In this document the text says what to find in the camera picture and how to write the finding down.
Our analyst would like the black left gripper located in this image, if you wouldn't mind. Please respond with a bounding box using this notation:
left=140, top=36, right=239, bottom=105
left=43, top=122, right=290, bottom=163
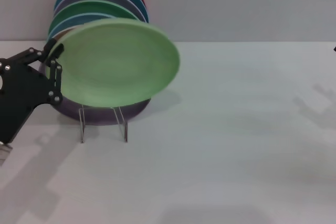
left=0, top=38, right=65, bottom=144

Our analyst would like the light green plate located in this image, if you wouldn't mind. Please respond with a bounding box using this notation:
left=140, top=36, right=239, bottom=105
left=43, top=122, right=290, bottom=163
left=45, top=18, right=181, bottom=109

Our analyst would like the beige plate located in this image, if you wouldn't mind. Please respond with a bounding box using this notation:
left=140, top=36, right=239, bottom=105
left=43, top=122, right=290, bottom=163
left=49, top=26, right=79, bottom=41

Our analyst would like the light blue plate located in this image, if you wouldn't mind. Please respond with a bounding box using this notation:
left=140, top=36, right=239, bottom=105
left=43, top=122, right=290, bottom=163
left=48, top=13, right=116, bottom=41

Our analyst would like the dark green plate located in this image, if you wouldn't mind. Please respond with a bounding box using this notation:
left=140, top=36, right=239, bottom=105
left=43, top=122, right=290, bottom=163
left=48, top=0, right=140, bottom=35

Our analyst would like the lilac plate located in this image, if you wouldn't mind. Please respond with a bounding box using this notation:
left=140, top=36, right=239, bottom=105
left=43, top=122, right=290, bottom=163
left=38, top=61, right=152, bottom=126

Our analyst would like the metal wire plate rack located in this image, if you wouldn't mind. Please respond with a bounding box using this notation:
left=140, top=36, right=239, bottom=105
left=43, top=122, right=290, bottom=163
left=78, top=104, right=129, bottom=144

